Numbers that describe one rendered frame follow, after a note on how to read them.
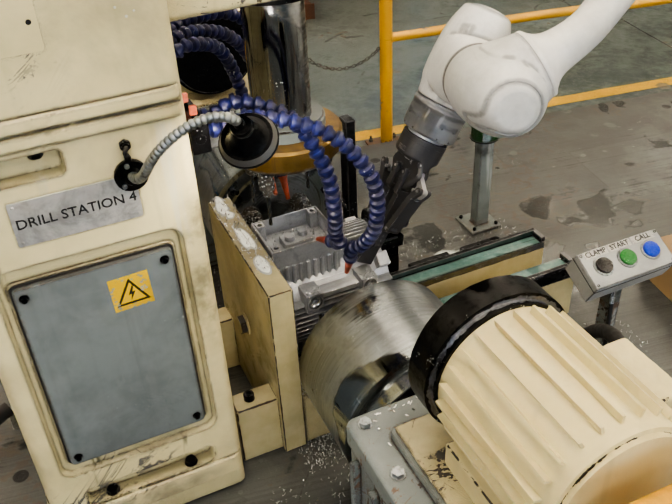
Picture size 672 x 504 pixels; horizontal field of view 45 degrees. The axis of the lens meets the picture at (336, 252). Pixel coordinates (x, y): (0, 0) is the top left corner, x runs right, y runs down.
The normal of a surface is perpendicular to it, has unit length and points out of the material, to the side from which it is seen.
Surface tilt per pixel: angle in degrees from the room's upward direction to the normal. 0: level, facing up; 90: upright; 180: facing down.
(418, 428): 0
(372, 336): 21
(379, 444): 0
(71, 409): 90
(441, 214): 0
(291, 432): 90
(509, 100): 89
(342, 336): 39
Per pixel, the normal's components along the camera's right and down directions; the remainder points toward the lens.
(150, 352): 0.42, 0.51
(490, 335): -0.39, -0.65
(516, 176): -0.04, -0.81
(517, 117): 0.02, 0.50
